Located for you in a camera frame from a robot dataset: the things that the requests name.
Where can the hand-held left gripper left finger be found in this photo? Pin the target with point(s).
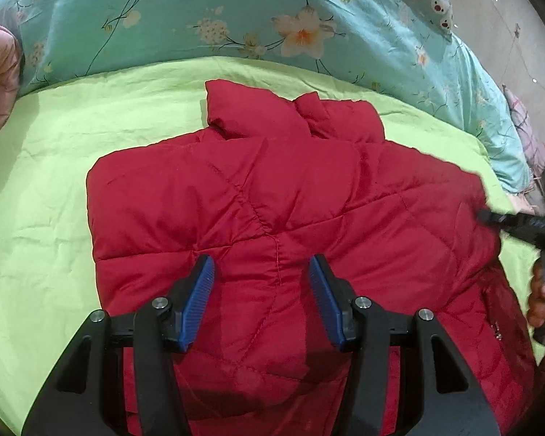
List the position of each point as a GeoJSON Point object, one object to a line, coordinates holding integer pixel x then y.
{"type": "Point", "coordinates": [196, 302]}

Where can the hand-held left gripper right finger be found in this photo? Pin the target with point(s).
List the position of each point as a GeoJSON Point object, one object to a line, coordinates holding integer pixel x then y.
{"type": "Point", "coordinates": [326, 302]}

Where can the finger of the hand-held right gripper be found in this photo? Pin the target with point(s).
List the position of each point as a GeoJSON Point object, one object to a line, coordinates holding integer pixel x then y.
{"type": "Point", "coordinates": [511, 223]}

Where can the red quilted jacket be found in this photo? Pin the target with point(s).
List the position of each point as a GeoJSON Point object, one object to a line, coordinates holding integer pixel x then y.
{"type": "Point", "coordinates": [272, 200]}

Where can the pink plaid pillow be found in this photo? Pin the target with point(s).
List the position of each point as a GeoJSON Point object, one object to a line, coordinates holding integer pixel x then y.
{"type": "Point", "coordinates": [524, 131]}

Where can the green bed sheet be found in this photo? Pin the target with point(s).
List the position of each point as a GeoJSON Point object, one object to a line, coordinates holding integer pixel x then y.
{"type": "Point", "coordinates": [45, 200]}

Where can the teal floral quilt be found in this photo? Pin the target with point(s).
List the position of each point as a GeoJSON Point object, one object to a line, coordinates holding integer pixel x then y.
{"type": "Point", "coordinates": [190, 4]}

